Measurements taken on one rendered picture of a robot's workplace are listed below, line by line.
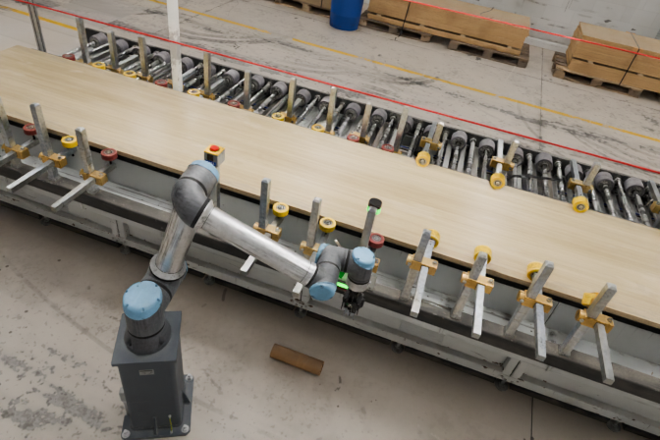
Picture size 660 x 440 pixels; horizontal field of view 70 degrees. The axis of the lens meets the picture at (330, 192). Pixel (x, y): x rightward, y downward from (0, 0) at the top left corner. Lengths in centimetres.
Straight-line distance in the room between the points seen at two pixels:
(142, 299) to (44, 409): 103
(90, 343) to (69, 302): 35
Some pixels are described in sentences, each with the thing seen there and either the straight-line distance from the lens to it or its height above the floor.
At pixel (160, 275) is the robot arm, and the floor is 88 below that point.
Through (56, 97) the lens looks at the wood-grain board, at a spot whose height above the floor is 90.
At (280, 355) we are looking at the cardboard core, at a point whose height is 7.
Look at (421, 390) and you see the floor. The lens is 295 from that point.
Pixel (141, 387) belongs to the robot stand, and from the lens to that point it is 239.
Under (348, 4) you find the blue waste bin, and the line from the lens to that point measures 762.
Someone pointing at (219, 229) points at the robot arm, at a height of 132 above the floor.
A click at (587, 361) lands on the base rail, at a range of 254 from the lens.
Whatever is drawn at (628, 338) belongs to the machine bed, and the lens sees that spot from 274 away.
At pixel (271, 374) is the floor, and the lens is 283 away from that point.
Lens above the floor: 243
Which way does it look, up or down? 37 degrees down
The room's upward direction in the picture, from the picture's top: 10 degrees clockwise
